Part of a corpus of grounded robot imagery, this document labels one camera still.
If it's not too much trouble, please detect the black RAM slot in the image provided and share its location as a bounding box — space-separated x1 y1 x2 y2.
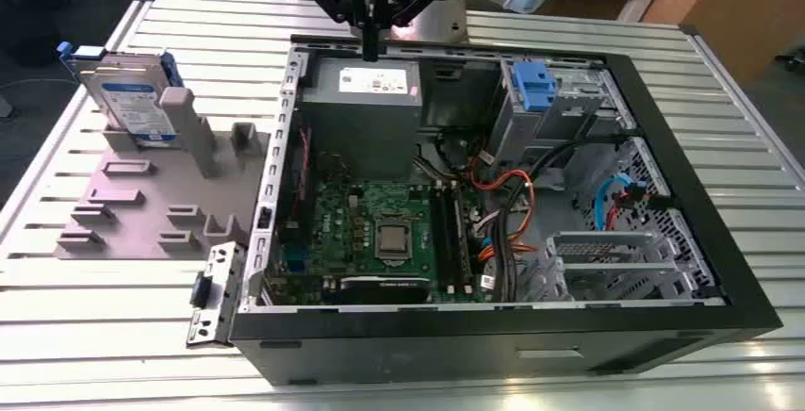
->
433 183 460 295
452 187 479 295

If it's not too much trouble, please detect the grey parts rack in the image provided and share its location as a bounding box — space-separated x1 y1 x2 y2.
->
55 88 273 261

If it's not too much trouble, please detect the black office chair base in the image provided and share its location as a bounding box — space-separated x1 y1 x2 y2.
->
776 42 805 73

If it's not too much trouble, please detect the black graphics card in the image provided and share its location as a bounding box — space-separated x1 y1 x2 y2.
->
320 274 434 306

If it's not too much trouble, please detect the green motherboard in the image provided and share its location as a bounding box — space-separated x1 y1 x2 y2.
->
261 179 499 306

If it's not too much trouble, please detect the brown wooden cabinet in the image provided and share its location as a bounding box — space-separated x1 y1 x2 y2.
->
644 0 805 85

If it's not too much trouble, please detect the dark bulky object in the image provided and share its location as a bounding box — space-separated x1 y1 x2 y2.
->
0 0 71 68

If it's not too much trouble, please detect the metal drive cage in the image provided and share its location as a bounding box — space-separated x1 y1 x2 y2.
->
488 57 637 167

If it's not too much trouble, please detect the blue drive latch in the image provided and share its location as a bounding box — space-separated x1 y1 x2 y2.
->
512 60 559 113

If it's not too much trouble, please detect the blue data wire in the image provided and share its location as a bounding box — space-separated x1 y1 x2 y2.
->
595 170 649 233

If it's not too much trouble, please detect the CPU socket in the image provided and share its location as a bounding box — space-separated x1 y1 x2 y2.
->
372 212 418 269

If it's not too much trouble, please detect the grey power supply unit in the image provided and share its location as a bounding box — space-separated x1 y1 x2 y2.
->
294 57 425 184

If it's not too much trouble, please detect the thick black cable bundle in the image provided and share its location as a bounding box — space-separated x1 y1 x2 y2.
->
491 135 631 302

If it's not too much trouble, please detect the hard disk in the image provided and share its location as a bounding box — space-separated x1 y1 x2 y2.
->
55 41 186 149

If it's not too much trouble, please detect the black PC case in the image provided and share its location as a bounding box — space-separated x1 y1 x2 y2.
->
228 33 786 386

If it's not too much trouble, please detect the metal slot bracket cover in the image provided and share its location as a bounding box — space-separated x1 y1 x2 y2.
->
186 240 248 349

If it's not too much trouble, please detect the orange wire bundle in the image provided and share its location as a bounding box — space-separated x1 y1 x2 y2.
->
471 170 540 266

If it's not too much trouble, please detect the silver CPU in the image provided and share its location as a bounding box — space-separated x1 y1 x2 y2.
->
380 226 410 255

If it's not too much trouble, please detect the thin red wire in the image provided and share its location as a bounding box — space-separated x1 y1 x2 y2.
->
298 125 316 223

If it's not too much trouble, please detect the black red power wire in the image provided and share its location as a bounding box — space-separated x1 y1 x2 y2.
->
613 189 672 209

